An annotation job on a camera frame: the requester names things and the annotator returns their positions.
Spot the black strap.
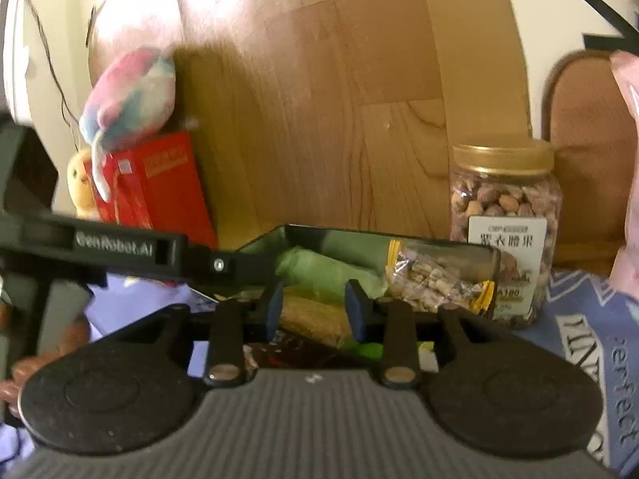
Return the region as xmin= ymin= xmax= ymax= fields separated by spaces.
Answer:
xmin=581 ymin=0 xmax=639 ymax=53

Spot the clear pumpkin seed packet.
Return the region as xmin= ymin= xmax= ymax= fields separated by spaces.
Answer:
xmin=247 ymin=293 xmax=358 ymax=365

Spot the wooden headboard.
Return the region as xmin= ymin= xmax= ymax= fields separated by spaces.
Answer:
xmin=85 ymin=0 xmax=533 ymax=251

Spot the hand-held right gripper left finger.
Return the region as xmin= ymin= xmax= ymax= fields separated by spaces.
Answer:
xmin=114 ymin=282 xmax=285 ymax=388

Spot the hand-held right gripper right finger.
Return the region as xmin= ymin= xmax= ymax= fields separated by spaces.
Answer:
xmin=344 ymin=279 xmax=501 ymax=389

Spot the yellow duck plush toy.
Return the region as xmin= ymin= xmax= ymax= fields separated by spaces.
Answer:
xmin=67 ymin=148 xmax=103 ymax=221

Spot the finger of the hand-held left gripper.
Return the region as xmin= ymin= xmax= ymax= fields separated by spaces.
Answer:
xmin=186 ymin=242 xmax=280 ymax=305

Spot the clear nut jar gold lid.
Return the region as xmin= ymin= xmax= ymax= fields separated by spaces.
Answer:
xmin=449 ymin=141 xmax=564 ymax=333

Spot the black cardboard box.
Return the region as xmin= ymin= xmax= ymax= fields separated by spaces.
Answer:
xmin=190 ymin=224 xmax=503 ymax=360

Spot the pink snack bag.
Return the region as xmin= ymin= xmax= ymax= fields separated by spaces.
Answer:
xmin=609 ymin=52 xmax=639 ymax=311

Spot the clear nut packet yellow edge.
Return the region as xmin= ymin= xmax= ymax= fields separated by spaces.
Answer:
xmin=384 ymin=239 xmax=500 ymax=313

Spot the pastel plush toy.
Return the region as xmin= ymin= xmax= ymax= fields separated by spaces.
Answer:
xmin=79 ymin=46 xmax=177 ymax=203

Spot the person's left hand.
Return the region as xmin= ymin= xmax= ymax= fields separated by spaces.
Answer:
xmin=0 ymin=320 xmax=93 ymax=415

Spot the blue printed blanket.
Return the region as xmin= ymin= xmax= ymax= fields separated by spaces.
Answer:
xmin=0 ymin=259 xmax=639 ymax=479

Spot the black cable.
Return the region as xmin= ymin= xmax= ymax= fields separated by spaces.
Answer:
xmin=20 ymin=0 xmax=83 ymax=153

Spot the green triangular snack packet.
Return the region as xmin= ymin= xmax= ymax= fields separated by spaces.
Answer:
xmin=274 ymin=247 xmax=395 ymax=305

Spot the green snack bar packet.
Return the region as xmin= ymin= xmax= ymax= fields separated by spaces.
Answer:
xmin=349 ymin=339 xmax=435 ymax=365

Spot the red gift box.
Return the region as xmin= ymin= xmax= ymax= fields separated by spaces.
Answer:
xmin=82 ymin=131 xmax=221 ymax=251

